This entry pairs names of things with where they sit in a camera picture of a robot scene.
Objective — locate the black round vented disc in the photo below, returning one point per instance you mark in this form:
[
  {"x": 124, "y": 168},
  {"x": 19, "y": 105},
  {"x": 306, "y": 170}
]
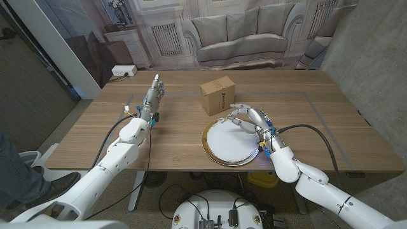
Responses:
[{"x": 154, "y": 179}]

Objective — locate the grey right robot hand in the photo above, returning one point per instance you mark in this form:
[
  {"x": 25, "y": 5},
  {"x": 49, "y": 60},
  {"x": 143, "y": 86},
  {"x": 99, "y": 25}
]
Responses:
[{"x": 259, "y": 119}]

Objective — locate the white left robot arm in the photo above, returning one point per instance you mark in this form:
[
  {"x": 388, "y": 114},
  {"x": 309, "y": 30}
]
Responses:
[{"x": 117, "y": 156}]

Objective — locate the blue jeans leg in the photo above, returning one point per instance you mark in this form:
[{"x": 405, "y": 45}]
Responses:
[{"x": 16, "y": 171}]

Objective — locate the white table leg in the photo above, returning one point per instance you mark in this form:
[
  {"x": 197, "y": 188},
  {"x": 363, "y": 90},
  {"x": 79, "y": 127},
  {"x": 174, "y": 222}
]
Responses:
[
  {"x": 300, "y": 203},
  {"x": 136, "y": 191}
]

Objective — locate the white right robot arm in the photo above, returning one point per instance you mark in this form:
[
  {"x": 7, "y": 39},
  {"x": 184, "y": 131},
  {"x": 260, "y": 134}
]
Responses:
[{"x": 318, "y": 187}]

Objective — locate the cardboard packing box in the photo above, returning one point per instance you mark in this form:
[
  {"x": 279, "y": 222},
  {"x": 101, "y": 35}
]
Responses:
[{"x": 217, "y": 95}]

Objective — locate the printed living room backdrop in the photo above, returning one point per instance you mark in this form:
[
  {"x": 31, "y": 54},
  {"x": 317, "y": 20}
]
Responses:
[{"x": 241, "y": 31}]

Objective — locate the white slanted pillar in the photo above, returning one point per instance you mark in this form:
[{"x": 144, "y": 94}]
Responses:
[{"x": 60, "y": 51}]

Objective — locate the grey tape outline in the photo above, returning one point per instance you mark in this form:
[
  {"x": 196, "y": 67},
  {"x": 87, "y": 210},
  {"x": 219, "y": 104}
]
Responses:
[{"x": 184, "y": 94}]

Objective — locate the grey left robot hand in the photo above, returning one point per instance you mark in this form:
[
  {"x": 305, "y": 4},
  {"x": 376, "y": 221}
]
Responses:
[{"x": 150, "y": 100}]

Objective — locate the dark leather shoe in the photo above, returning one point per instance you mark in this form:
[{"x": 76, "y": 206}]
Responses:
[{"x": 60, "y": 186}]

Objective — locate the white gold-rimmed paper plate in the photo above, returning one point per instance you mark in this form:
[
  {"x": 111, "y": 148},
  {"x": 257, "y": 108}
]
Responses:
[{"x": 227, "y": 148}]

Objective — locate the yellow object under table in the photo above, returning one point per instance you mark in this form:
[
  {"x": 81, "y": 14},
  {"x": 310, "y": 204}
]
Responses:
[{"x": 260, "y": 180}]

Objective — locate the white chair base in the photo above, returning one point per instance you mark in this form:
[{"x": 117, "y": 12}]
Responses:
[{"x": 31, "y": 157}]

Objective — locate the white power strip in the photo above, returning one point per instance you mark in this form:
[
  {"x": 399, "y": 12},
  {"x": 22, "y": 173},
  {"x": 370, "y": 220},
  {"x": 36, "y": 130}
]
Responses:
[{"x": 124, "y": 70}]

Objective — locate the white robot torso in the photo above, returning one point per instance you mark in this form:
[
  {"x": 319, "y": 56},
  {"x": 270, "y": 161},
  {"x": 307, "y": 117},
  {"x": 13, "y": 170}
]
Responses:
[{"x": 216, "y": 206}]

